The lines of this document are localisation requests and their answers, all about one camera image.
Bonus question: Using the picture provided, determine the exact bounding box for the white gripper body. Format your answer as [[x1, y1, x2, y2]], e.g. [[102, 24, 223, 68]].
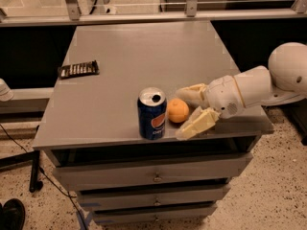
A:
[[205, 76, 245, 119]]

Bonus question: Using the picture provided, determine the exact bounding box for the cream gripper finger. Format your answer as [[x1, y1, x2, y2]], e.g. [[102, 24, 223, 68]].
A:
[[176, 106, 220, 140], [176, 83, 209, 108]]

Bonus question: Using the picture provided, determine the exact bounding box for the orange fruit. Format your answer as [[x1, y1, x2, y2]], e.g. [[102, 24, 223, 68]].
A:
[[167, 99, 189, 123]]

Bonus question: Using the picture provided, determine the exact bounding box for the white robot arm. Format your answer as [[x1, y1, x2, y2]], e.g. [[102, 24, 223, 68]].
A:
[[176, 42, 307, 140]]

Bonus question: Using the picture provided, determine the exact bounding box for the blue pepsi can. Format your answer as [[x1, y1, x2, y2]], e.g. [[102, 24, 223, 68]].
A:
[[137, 87, 167, 140]]

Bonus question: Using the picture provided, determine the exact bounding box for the top grey drawer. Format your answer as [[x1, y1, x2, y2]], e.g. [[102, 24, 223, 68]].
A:
[[53, 152, 252, 191]]

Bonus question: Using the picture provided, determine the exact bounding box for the grey drawer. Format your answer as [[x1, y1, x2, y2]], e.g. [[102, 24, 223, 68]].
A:
[[78, 184, 230, 211], [53, 152, 252, 191], [93, 201, 217, 225]]

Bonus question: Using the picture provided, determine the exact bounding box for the middle grey drawer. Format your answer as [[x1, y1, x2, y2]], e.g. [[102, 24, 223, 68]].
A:
[[78, 184, 230, 211]]

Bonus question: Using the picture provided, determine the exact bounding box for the grey drawer cabinet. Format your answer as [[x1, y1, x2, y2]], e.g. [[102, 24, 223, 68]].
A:
[[34, 21, 272, 225]]

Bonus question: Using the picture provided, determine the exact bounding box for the black snack bar packet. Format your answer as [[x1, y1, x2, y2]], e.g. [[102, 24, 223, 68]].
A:
[[58, 60, 100, 80]]

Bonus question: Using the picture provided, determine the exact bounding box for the bottom grey drawer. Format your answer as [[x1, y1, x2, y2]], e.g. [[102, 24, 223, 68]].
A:
[[93, 201, 217, 225]]

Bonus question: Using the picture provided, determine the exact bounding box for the black metal stand leg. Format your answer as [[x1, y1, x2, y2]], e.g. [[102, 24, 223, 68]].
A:
[[0, 150, 43, 193]]

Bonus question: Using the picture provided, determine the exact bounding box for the black shoe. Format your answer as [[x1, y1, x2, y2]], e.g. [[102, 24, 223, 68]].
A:
[[0, 198, 25, 230]]

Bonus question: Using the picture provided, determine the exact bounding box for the grey metal rail frame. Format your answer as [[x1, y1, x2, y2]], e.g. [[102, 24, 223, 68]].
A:
[[0, 0, 307, 27]]

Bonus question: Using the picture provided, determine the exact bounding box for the black cable on floor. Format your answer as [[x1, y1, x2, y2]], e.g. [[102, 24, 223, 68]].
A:
[[0, 124, 89, 230]]

